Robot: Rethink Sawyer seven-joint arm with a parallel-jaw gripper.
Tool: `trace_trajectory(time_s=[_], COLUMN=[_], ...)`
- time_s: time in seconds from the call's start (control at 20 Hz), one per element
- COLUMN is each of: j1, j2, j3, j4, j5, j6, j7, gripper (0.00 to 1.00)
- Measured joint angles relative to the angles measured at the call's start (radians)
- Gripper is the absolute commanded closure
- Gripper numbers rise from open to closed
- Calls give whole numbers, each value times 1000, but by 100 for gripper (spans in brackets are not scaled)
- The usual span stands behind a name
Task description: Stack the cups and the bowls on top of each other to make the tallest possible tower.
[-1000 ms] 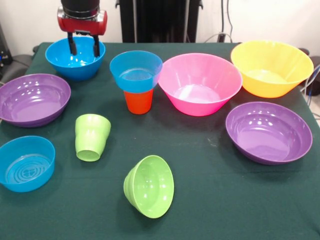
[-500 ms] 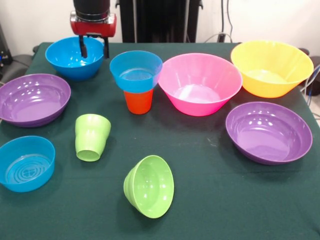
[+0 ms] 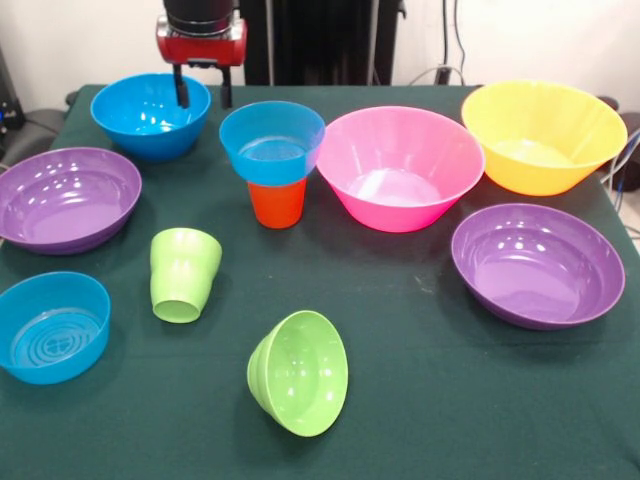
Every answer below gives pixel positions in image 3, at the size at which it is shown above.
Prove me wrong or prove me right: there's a pink bowl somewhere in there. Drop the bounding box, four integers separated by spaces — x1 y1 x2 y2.
314 106 486 234

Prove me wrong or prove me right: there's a black equipment rack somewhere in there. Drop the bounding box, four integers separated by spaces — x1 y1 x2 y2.
0 47 25 151

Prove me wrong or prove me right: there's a yellow-orange bowl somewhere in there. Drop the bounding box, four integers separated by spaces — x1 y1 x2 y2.
460 79 629 197

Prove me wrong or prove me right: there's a deep smooth blue bowl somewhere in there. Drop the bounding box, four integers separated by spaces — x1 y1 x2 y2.
89 72 212 162

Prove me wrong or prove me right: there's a black plug with grey cable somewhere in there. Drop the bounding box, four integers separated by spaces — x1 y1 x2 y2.
409 63 464 86

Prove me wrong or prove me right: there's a purple bowl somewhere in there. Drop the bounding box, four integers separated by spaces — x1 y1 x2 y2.
450 202 626 331
0 146 143 256

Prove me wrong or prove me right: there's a blue bowl with ringed bottom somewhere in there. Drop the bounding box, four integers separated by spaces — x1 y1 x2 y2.
0 271 112 386
218 100 327 187

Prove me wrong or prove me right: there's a light blue cable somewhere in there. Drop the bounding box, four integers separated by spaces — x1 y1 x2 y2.
597 127 640 194

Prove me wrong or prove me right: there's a small green bowl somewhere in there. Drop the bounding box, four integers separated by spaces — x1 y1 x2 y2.
246 310 350 439

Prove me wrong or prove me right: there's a green cup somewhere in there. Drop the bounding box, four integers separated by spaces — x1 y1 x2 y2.
149 227 224 325

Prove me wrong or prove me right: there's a black rounded seat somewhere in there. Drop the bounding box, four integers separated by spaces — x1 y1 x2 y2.
9 106 67 166

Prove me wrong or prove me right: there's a dark green tablecloth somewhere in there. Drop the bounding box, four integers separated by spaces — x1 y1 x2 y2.
0 83 640 480

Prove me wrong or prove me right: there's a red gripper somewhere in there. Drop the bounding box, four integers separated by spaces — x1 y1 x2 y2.
155 13 249 110

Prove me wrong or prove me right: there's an orange cup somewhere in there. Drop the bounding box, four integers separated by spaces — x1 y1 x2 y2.
247 175 309 230

